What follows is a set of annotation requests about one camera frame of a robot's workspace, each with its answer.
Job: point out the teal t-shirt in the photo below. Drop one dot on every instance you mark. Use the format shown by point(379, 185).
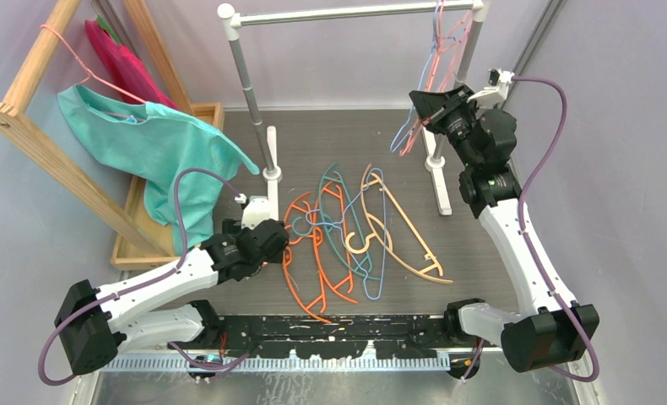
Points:
point(185, 162)

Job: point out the white slotted cable duct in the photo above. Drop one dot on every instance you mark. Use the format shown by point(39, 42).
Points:
point(365, 363)

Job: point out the wooden clothes rack frame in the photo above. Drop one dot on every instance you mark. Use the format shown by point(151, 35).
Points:
point(20, 130)

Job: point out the blue wire hanger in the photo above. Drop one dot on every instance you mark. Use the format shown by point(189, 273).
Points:
point(381, 268)
point(403, 132)

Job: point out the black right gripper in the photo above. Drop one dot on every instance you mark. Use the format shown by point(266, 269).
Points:
point(436, 107)

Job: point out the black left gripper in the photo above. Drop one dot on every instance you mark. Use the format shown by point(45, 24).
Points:
point(233, 228)

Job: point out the teal plastic hanger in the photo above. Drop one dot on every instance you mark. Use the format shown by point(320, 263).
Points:
point(335, 215)

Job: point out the white metal clothes rack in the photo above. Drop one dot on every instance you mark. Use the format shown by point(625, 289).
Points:
point(339, 55)

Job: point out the orange plastic hanger right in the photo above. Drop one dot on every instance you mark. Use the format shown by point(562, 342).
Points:
point(339, 280)

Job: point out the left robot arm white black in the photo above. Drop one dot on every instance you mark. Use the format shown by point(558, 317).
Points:
point(95, 324)

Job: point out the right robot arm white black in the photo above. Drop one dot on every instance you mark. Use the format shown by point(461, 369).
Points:
point(550, 327)

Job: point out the red garment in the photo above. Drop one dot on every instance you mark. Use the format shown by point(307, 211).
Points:
point(125, 70)

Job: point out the beige plastic hanger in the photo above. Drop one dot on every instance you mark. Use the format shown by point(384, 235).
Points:
point(357, 243)

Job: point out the wooden tray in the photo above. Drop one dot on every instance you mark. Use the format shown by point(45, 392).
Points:
point(125, 255)

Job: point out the pink hanger holding shirt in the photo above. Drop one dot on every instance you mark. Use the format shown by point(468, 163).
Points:
point(89, 73)

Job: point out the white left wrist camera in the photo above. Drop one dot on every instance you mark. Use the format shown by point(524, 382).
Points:
point(255, 210)

